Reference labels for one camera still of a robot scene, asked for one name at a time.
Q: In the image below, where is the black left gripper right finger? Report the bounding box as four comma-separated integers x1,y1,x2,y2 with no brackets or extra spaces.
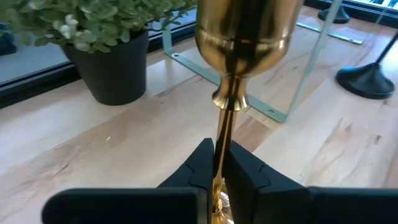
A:
223,140,398,224

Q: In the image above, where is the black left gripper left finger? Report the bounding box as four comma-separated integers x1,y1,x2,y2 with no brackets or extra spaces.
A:
42,138,215,224

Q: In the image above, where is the black candle stick holder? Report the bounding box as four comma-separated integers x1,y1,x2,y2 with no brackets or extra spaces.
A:
335,30,398,100
317,5,351,25

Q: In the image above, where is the gold candle stick holder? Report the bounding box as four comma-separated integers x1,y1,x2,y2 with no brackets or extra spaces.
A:
195,0,305,224

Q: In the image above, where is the green potted plant black pot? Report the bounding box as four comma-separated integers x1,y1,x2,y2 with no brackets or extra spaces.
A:
0,0,198,106

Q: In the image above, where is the pale green mesh shelf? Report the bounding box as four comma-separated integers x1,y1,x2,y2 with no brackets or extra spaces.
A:
161,0,365,124

